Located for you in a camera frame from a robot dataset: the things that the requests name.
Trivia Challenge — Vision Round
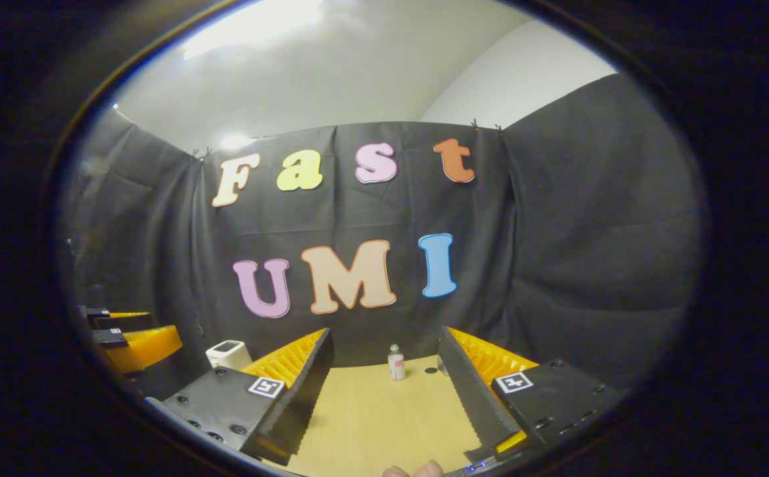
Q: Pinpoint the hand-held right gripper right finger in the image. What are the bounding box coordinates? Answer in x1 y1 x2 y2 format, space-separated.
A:
437 326 627 464

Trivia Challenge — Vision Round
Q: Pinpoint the white plastic box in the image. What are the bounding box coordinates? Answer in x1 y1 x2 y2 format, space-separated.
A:
205 340 253 370

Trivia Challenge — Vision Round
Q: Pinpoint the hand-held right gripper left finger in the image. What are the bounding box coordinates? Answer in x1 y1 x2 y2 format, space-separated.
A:
144 327 335 466

